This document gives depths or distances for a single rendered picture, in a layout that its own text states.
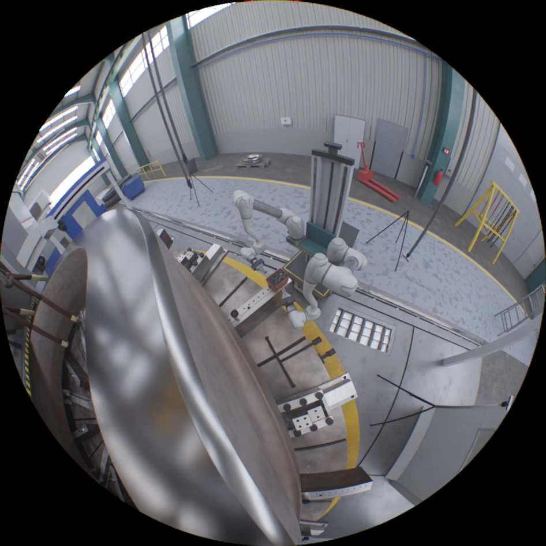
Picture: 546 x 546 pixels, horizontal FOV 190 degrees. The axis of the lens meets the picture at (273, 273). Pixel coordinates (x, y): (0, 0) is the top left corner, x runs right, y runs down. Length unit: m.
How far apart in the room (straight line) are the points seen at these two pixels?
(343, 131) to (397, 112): 2.21
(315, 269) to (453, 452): 2.73
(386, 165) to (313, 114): 3.25
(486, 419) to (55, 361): 6.50
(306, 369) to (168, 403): 1.54
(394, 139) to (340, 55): 3.53
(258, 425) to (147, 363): 0.73
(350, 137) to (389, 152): 1.57
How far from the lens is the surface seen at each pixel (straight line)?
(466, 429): 2.69
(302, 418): 1.37
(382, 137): 6.79
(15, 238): 4.67
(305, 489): 2.05
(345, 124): 6.32
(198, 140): 9.44
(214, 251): 2.48
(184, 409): 0.45
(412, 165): 7.12
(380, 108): 6.82
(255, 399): 1.05
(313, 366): 1.84
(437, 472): 2.86
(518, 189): 9.64
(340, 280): 0.91
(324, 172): 1.45
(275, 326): 1.89
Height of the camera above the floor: 2.13
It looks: 57 degrees down
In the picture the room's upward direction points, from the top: 10 degrees counter-clockwise
